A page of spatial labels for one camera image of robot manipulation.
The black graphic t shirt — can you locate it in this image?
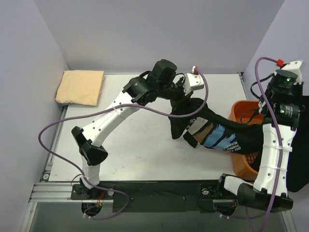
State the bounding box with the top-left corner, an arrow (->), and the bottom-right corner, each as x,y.
168,96 -> 265,155

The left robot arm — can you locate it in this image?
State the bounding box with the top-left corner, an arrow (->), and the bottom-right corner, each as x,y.
71,59 -> 193,199

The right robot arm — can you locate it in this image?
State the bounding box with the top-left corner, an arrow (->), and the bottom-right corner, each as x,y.
215,69 -> 300,212

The orange plastic bin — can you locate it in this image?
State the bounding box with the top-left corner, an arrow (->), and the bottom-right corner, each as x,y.
228,101 -> 263,181

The folded cream t shirt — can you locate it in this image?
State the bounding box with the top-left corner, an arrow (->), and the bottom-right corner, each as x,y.
55,70 -> 104,106

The black t shirt in bin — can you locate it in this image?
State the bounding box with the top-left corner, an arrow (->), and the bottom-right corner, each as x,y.
287,84 -> 309,192

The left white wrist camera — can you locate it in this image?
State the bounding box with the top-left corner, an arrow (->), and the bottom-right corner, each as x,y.
183,66 -> 204,96

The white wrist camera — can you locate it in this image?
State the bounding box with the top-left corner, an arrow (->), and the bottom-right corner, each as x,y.
183,66 -> 204,96
280,60 -> 303,84

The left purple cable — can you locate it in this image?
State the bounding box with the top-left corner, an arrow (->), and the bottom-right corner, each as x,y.
38,67 -> 210,220

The purple cable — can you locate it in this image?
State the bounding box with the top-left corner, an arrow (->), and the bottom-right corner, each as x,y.
218,57 -> 284,232
38,67 -> 210,220

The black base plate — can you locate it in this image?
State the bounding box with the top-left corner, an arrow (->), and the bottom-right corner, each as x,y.
70,180 -> 238,216

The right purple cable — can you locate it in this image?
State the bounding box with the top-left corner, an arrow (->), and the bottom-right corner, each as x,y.
218,57 -> 284,232

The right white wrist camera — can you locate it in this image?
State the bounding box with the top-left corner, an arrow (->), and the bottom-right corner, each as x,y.
280,60 -> 303,84

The aluminium frame rail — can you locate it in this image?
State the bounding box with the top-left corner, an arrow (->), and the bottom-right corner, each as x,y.
28,181 -> 290,203

